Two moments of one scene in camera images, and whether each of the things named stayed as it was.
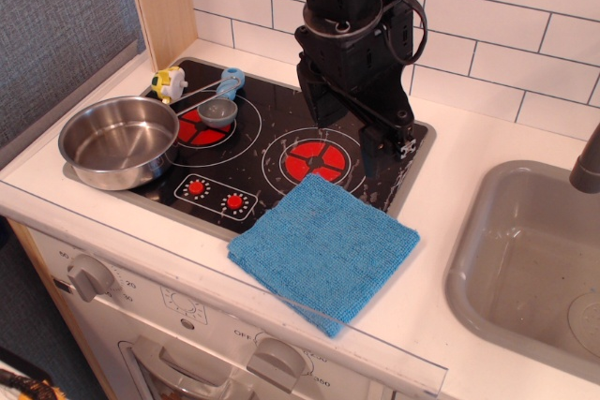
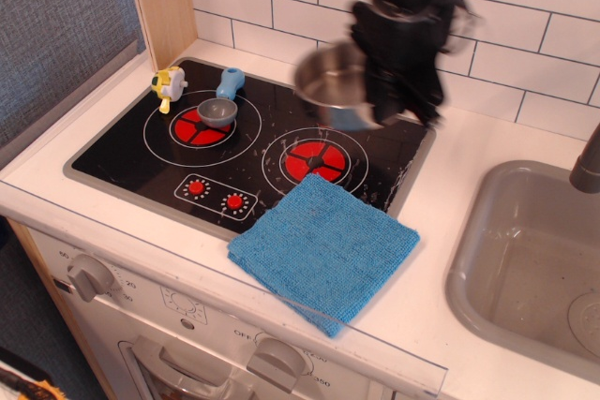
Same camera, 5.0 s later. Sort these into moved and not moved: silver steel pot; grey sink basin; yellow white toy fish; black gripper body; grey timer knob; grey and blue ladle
Moved: black gripper body; silver steel pot
Not moved: grey timer knob; yellow white toy fish; grey and blue ladle; grey sink basin
